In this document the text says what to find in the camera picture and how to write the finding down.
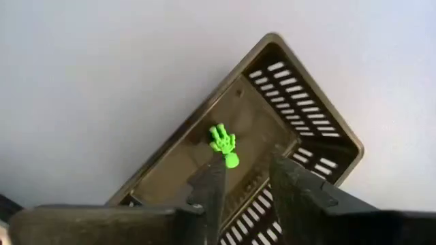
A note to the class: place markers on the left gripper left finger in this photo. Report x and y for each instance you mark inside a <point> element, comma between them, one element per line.
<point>136,226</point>

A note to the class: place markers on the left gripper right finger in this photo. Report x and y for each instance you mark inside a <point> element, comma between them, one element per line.
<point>323,217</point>

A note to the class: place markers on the green plastic skeleton hand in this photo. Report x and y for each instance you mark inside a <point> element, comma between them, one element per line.
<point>223,141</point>

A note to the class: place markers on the black plastic mesh basket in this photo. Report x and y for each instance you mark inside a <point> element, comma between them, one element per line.
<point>259,112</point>

